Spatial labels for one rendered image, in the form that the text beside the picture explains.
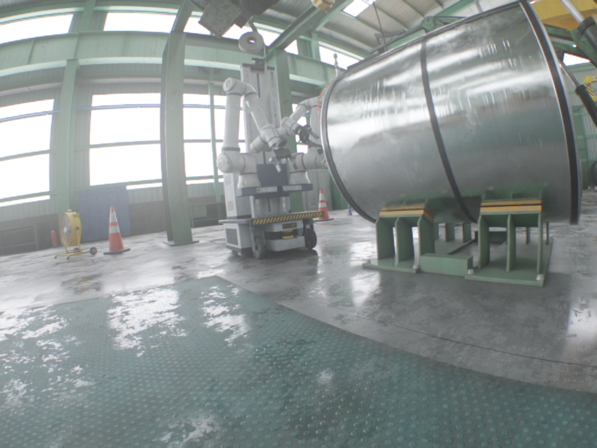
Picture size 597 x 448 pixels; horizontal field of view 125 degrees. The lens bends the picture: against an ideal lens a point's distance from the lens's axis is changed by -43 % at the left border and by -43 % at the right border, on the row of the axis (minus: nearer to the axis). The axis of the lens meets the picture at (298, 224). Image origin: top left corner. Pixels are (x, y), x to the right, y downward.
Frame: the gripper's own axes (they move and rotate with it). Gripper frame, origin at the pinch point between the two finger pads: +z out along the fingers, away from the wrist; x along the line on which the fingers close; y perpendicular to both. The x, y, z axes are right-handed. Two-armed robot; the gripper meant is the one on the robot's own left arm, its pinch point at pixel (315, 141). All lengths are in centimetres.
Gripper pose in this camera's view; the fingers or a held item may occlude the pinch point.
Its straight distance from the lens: 194.0
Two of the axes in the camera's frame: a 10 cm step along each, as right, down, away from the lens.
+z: 6.8, 6.1, -4.0
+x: 0.5, -5.9, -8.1
